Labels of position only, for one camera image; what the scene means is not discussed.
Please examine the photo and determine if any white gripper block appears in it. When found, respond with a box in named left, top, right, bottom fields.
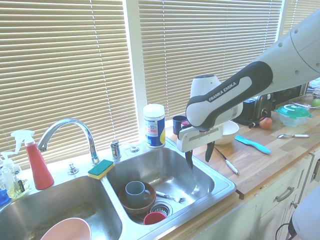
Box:
left=176, top=124, right=224, bottom=171

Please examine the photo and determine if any white-handled table knife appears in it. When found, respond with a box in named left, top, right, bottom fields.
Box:
left=214, top=146, right=240, bottom=175

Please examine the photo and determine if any stainless steel double sink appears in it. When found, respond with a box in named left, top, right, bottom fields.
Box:
left=0, top=141, right=237, bottom=240

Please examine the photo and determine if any light blue serrated knife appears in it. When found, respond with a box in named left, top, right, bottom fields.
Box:
left=234, top=134, right=272, bottom=155

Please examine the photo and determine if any sink side sprayer fitting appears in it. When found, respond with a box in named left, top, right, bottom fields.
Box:
left=121, top=141, right=141, bottom=154

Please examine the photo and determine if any chrome sink knob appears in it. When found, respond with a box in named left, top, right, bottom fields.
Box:
left=67, top=161, right=80, bottom=175

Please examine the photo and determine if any large cream bowl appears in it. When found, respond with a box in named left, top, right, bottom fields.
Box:
left=214, top=120, right=240, bottom=146

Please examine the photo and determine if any black mug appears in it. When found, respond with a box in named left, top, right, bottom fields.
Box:
left=172, top=115, right=187, bottom=135

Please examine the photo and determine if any disinfecting wipes canister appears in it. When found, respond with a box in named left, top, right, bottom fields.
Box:
left=142, top=103, right=166, bottom=149

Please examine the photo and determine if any metal drain strainer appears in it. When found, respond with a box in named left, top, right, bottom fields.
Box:
left=149, top=201, right=174, bottom=218

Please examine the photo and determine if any brown wooden bowl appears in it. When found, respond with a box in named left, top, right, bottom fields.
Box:
left=118, top=181, right=157, bottom=215

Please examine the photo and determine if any red apple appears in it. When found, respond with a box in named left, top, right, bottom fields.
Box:
left=259, top=116, right=273, bottom=130

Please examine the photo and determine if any grey mug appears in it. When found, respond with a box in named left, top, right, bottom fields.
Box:
left=125, top=181, right=152, bottom=208

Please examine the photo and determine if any black and chrome toaster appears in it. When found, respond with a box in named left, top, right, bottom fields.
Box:
left=241, top=93, right=277, bottom=126

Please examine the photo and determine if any red cup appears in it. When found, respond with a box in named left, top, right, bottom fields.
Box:
left=143, top=211, right=167, bottom=225

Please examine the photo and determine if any yellow and green sponge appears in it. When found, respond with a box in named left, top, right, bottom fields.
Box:
left=87, top=159, right=115, bottom=180

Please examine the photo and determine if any plastic container green lid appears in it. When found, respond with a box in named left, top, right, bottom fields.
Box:
left=274, top=104, right=313, bottom=128

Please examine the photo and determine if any chrome gooseneck faucet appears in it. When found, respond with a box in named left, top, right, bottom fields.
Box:
left=37, top=118, right=101, bottom=166

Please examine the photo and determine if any pink bowl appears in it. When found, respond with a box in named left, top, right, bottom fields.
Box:
left=39, top=217, right=92, bottom=240

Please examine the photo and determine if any red spray bottle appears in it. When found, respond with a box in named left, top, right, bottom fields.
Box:
left=10, top=130, right=55, bottom=191

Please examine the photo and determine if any wide beige window blind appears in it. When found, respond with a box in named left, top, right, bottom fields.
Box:
left=0, top=0, right=140, bottom=171

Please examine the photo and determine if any narrow beige window blind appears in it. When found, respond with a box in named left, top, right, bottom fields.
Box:
left=282, top=0, right=320, bottom=36

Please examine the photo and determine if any clear pump soap bottle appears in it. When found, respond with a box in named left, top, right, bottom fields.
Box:
left=0, top=151, right=30, bottom=200

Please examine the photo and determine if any blue liquid soap bottle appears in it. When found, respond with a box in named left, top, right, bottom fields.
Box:
left=0, top=159, right=11, bottom=206

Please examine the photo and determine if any white-handled fork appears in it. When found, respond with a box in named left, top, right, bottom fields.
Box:
left=155, top=190, right=187, bottom=204

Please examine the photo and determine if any chrome faucet handle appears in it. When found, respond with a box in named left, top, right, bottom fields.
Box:
left=110, top=140, right=123, bottom=160

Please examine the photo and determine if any metal cabinet drawer handle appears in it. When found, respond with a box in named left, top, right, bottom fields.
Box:
left=275, top=186, right=295, bottom=203

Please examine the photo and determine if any white-handled spoon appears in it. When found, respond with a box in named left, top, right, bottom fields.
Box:
left=277, top=133, right=310, bottom=139

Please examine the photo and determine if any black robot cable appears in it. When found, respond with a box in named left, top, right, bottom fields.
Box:
left=274, top=221, right=298, bottom=240

